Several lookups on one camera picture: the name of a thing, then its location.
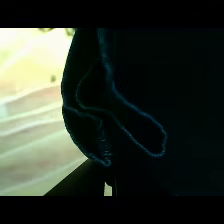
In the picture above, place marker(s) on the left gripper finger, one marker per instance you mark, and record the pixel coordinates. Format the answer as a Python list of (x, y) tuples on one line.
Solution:
[(83, 181)]

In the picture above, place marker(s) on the black pants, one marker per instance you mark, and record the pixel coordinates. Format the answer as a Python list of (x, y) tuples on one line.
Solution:
[(160, 86)]

